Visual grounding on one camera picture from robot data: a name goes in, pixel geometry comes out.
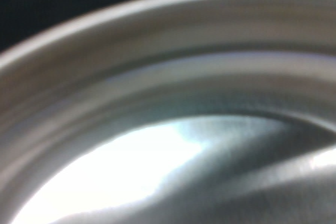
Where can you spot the round silver metal plate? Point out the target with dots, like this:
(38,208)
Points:
(169,112)

